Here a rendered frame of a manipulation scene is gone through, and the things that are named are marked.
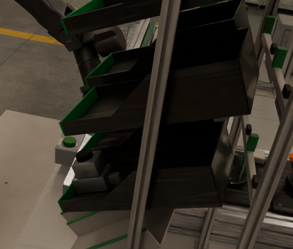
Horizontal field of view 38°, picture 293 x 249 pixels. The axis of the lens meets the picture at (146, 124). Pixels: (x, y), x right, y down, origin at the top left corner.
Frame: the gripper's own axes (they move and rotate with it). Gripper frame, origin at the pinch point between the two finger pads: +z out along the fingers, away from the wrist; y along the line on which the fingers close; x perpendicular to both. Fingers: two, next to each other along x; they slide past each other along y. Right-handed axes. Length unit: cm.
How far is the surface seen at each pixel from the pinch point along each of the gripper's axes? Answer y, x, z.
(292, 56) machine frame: 83, -73, 1
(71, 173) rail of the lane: 9.9, 15.4, 11.4
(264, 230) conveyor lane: 6, -30, 40
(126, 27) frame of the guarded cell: 88, -8, -34
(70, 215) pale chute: -11.9, 12.9, 17.7
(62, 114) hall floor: 208, 60, -7
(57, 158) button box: 20.4, 20.8, 7.5
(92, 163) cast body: -33.1, 0.0, 5.4
